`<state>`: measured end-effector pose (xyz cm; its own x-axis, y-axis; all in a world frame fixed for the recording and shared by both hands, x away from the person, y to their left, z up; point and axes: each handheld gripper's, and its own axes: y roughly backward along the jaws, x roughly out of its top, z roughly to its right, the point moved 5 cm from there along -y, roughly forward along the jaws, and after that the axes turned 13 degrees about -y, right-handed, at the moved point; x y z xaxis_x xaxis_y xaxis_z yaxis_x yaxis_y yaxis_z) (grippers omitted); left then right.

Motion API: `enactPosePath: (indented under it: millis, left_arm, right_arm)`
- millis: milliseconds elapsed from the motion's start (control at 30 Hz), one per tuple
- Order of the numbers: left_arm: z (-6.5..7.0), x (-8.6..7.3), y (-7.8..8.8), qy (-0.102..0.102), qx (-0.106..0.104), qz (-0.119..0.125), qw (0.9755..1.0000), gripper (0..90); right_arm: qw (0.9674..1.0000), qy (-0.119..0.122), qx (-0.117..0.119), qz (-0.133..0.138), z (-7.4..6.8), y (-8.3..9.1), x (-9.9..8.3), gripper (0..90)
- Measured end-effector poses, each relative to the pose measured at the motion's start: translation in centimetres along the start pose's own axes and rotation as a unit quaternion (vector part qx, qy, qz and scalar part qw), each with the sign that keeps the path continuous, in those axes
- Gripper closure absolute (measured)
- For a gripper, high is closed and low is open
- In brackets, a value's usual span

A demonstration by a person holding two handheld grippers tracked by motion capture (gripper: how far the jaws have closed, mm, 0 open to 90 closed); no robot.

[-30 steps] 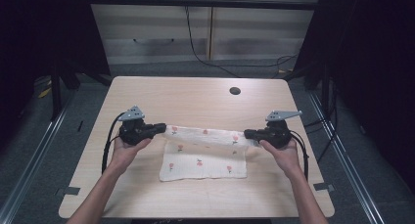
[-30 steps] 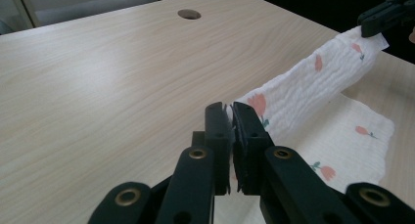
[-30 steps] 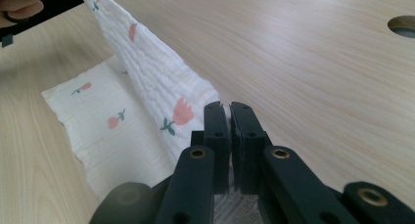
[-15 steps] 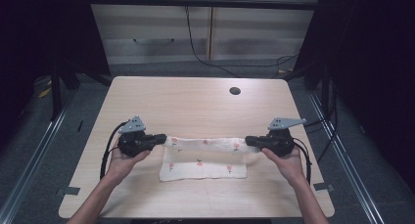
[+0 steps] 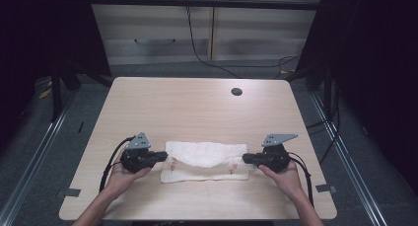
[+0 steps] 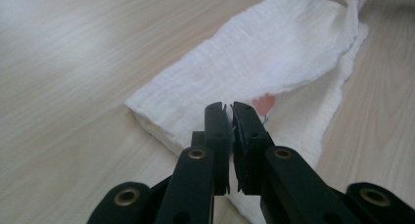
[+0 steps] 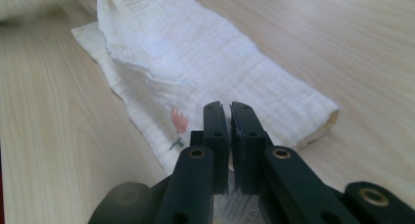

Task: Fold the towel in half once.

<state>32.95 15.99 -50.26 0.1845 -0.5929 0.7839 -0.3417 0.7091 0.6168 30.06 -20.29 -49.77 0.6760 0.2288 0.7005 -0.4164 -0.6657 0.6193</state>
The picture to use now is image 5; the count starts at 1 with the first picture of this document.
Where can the person's right hand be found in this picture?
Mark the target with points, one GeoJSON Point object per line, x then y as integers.
{"type": "Point", "coordinates": [287, 181]}

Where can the person's left hand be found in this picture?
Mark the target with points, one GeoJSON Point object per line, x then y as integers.
{"type": "Point", "coordinates": [123, 180]}

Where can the grey tape strip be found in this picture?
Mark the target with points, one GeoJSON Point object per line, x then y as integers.
{"type": "Point", "coordinates": [70, 192]}
{"type": "Point", "coordinates": [326, 188]}

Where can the black stand leg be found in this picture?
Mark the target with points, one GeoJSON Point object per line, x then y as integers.
{"type": "Point", "coordinates": [56, 94]}

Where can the black horizontal frame bar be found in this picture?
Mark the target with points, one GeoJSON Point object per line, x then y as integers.
{"type": "Point", "coordinates": [203, 3]}

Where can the black curtain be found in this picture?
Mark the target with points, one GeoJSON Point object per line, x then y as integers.
{"type": "Point", "coordinates": [378, 71]}
{"type": "Point", "coordinates": [36, 38]}

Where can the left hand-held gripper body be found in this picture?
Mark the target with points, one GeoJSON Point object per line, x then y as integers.
{"type": "Point", "coordinates": [136, 160]}

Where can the beige cabinet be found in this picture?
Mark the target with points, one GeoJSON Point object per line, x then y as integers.
{"type": "Point", "coordinates": [256, 35]}

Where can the yellow floor tape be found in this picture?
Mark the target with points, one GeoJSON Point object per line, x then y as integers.
{"type": "Point", "coordinates": [45, 93]}

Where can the small black floor tape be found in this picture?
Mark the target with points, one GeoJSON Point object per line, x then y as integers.
{"type": "Point", "coordinates": [80, 127]}

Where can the metal floor rail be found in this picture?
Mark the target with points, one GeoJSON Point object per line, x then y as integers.
{"type": "Point", "coordinates": [33, 163]}
{"type": "Point", "coordinates": [348, 163]}

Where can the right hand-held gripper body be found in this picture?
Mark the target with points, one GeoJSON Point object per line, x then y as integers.
{"type": "Point", "coordinates": [276, 158]}

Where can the white towel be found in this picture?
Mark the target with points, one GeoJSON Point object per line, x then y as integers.
{"type": "Point", "coordinates": [203, 153]}

